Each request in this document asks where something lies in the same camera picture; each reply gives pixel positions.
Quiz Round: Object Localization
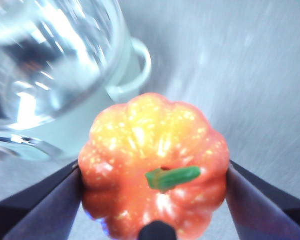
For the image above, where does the pale green electric cooking pot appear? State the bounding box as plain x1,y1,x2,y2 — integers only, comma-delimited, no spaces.
0,0,152,162

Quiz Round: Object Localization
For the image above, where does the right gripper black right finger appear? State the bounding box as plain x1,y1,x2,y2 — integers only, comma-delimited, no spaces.
225,159,300,240

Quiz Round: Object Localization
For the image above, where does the orange toy pumpkin green stem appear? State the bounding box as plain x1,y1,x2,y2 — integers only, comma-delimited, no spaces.
78,92,230,240

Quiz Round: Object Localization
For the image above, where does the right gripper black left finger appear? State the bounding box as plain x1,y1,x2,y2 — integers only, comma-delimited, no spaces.
0,160,84,240

